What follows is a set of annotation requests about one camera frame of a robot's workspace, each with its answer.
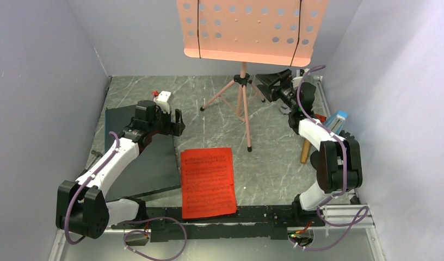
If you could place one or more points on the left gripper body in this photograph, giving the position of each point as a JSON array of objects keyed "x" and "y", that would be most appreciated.
[{"x": 163, "y": 123}]

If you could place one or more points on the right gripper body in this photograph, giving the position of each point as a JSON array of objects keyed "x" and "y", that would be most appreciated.
[{"x": 285, "y": 94}]

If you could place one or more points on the pink tripod music stand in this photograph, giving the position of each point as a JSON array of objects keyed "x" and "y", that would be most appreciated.
[{"x": 266, "y": 32}]

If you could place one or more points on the gold microphone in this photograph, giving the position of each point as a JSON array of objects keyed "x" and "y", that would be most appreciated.
[{"x": 305, "y": 151}]

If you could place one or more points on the blue metronome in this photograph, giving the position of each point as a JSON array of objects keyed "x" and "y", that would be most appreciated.
[{"x": 336, "y": 121}]

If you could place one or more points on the red sheet music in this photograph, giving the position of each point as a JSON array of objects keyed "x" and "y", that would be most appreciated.
[
  {"x": 229, "y": 164},
  {"x": 206, "y": 191}
]

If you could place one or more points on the black microphone desk stand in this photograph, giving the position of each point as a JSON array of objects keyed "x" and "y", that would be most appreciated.
[{"x": 314, "y": 157}]

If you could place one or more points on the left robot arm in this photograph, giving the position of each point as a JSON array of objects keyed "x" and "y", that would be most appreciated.
[{"x": 82, "y": 210}]

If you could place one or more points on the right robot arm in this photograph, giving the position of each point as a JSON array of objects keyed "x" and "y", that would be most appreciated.
[{"x": 338, "y": 167}]

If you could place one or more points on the dark grey rack box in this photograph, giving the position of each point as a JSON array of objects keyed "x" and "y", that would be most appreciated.
[{"x": 154, "y": 170}]

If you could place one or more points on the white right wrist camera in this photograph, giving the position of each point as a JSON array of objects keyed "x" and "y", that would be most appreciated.
[{"x": 313, "y": 77}]

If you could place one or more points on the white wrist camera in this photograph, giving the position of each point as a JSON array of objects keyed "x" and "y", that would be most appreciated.
[
  {"x": 313, "y": 77},
  {"x": 163, "y": 100}
]

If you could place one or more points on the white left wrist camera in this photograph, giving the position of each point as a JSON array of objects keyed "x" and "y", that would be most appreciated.
[{"x": 163, "y": 100}]

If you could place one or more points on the red handled adjustable wrench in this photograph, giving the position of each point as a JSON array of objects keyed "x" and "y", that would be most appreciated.
[{"x": 285, "y": 110}]

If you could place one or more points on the black handled tool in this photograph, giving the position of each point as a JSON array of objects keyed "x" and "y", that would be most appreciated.
[{"x": 96, "y": 156}]

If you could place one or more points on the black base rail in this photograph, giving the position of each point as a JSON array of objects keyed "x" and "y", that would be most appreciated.
[{"x": 275, "y": 222}]

